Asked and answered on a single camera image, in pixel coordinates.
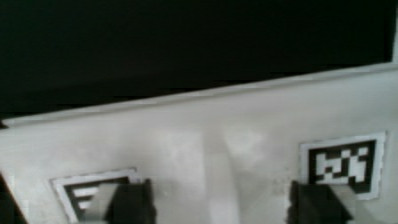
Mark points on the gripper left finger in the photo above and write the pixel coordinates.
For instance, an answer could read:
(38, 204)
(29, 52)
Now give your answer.
(123, 204)

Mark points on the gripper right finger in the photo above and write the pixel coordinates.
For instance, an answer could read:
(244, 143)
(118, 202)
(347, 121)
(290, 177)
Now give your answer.
(315, 205)

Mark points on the white cabinet door panel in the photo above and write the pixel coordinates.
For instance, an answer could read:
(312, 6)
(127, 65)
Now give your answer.
(212, 142)

